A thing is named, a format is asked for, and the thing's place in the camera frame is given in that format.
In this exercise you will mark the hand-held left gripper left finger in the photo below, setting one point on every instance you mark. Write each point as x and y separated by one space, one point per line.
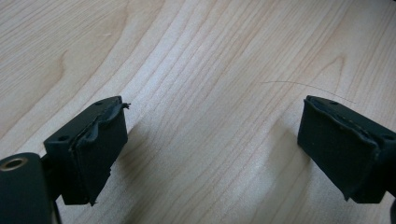
87 155

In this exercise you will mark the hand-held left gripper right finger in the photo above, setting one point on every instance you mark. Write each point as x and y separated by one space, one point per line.
339 149

